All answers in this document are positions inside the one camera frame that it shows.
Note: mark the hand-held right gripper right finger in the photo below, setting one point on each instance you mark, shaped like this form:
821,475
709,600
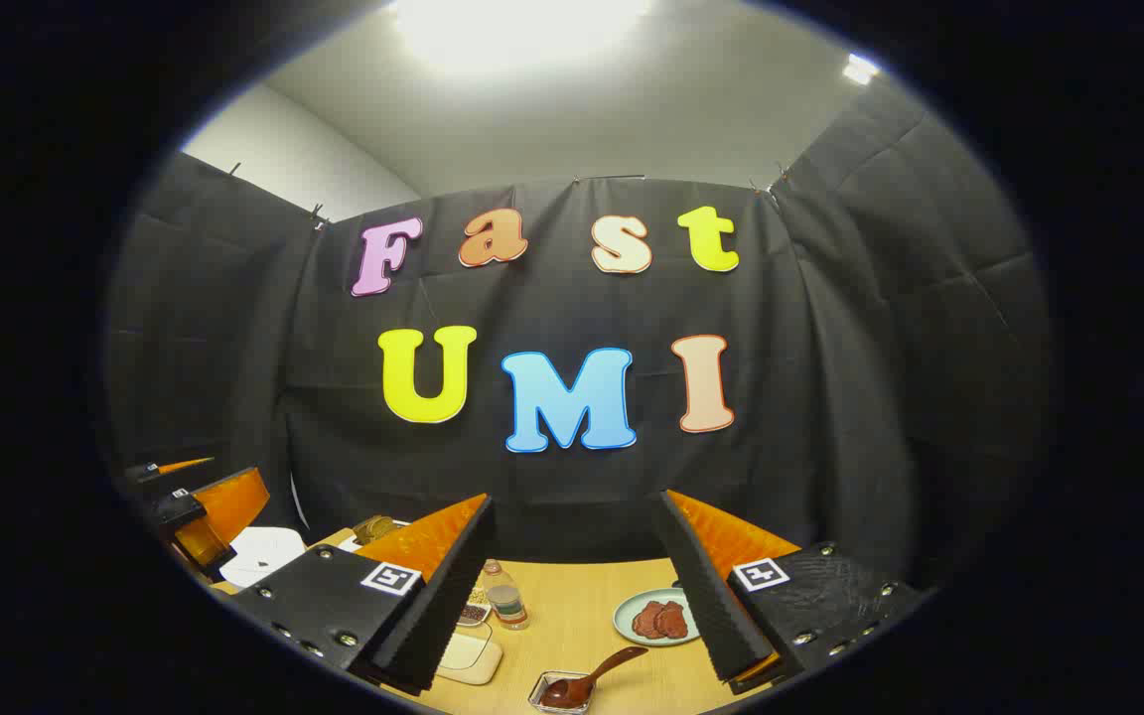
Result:
706,596

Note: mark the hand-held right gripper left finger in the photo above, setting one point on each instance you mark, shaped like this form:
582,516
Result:
433,606

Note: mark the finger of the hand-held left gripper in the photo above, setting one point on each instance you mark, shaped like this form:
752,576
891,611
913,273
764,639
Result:
234,501
180,465

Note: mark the white rice cooker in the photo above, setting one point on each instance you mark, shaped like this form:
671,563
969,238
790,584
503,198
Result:
264,551

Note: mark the dark wooden spoon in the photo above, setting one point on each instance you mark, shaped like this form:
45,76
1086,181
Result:
612,663

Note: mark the brown meat piece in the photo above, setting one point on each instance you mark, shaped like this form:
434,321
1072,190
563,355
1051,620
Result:
673,621
647,620

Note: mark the red beans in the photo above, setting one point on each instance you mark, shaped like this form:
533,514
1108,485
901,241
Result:
474,615

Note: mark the white divided dish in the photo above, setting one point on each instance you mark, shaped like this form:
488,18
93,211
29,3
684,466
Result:
483,608

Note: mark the cream tray with clear lid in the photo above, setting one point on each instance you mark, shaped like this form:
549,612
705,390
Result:
473,660

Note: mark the clear plastic bottle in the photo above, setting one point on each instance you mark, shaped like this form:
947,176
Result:
504,601

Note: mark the pale green plate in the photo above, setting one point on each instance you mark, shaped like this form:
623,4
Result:
627,626

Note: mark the black backdrop cloth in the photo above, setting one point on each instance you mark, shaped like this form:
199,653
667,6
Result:
830,348

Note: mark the ceiling light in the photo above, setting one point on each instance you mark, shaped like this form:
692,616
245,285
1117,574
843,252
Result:
522,30
860,68

